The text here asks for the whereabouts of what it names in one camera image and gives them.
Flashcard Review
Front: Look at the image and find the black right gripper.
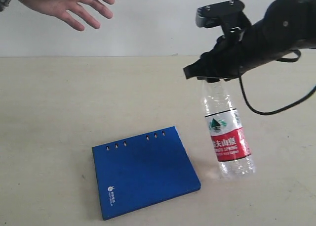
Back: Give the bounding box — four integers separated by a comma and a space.
183, 29, 252, 83

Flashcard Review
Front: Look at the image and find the clear water bottle red cap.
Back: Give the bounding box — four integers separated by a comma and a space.
201, 80, 256, 179

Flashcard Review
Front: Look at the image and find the blue ring binder notebook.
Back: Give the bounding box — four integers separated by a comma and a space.
92, 126, 201, 221

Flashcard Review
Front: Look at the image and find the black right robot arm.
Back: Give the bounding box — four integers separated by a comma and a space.
183, 0, 316, 82

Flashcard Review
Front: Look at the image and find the person's bare open hand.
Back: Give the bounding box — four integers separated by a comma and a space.
18, 0, 115, 32

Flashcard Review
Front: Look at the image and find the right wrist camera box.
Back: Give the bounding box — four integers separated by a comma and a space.
195, 0, 245, 28

